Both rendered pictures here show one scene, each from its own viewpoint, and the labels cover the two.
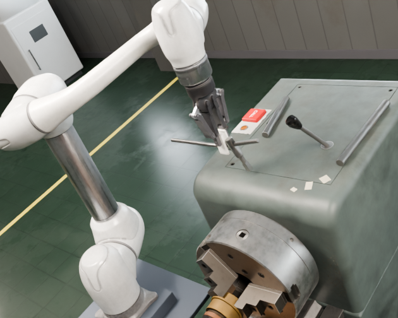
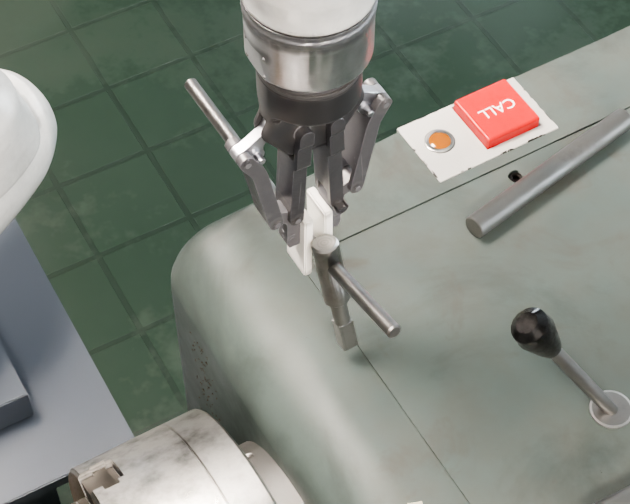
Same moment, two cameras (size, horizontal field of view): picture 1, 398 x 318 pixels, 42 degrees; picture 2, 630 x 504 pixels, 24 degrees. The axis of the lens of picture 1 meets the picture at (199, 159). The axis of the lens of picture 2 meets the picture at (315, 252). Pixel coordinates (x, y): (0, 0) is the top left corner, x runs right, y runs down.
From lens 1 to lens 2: 0.58 m
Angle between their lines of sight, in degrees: 22
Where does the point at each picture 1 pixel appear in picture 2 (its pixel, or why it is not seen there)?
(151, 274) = (15, 286)
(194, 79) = (287, 75)
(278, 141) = (496, 276)
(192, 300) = (69, 442)
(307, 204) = not seen: outside the picture
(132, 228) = (2, 175)
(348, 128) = not seen: outside the picture
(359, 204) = not seen: outside the picture
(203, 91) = (302, 114)
